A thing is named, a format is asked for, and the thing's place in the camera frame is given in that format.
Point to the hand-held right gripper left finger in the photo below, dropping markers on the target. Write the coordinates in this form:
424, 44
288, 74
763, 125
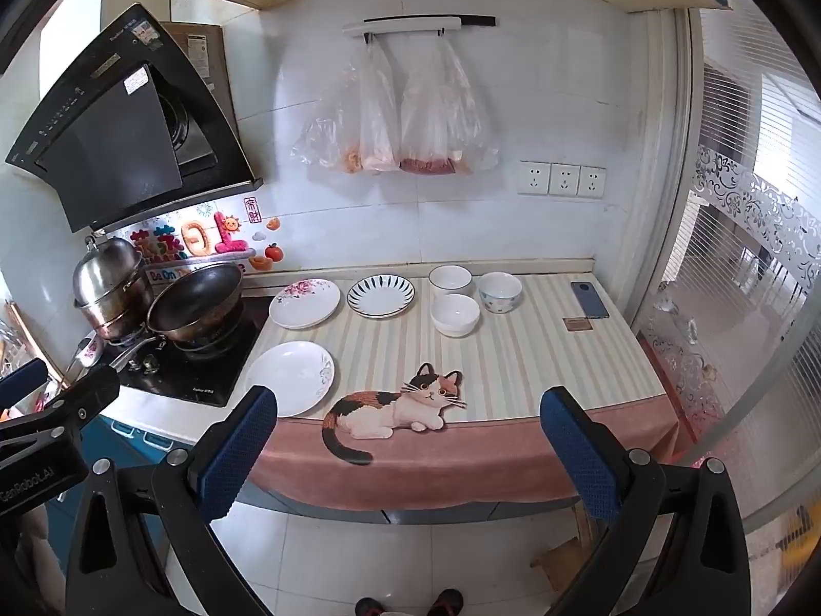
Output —
236, 455

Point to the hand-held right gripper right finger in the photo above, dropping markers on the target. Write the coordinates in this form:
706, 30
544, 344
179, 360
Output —
580, 455

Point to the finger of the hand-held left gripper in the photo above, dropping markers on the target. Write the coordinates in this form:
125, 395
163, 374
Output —
22, 380
80, 401

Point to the white plate grey floral rim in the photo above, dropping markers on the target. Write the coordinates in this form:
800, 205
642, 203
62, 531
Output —
285, 378

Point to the pink floral plate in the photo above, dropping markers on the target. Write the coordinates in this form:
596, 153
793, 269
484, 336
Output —
305, 305

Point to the blue patterned bowl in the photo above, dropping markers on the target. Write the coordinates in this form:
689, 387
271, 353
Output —
500, 292

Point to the white bowl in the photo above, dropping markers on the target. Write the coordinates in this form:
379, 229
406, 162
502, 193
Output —
455, 316
450, 279

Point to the blue striped plate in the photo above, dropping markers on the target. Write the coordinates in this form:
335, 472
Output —
381, 296

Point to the person's left forearm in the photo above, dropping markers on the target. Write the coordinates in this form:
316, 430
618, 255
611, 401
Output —
29, 558

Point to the small floral enamel cup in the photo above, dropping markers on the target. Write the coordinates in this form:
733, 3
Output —
90, 348

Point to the black gas stove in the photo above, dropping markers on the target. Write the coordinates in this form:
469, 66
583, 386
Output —
192, 372

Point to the wooden stool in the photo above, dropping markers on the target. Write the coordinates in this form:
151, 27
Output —
559, 563

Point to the striped cat print tablecloth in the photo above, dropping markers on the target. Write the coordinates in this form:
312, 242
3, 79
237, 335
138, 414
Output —
513, 366

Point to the steel steamer pot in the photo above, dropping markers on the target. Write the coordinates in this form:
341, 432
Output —
109, 282

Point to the small brown card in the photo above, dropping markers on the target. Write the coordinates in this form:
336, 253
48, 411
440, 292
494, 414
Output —
577, 324

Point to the dark frying pan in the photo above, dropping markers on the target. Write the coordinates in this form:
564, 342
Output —
195, 301

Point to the person's shoe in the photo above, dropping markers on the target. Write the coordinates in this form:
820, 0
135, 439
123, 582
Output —
446, 603
369, 607

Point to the patterned glass sliding door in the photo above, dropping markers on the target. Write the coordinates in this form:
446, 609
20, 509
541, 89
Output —
737, 269

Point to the black range hood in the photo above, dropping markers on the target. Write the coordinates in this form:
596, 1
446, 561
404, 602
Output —
109, 141

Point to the clear plastic bag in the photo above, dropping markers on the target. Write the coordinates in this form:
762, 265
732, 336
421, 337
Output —
436, 122
359, 122

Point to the colourful wall stickers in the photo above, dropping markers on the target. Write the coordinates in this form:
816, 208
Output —
224, 237

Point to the white wall socket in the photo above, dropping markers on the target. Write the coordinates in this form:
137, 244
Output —
533, 178
592, 182
564, 180

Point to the white wall hook rail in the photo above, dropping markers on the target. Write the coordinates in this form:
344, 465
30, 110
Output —
397, 27

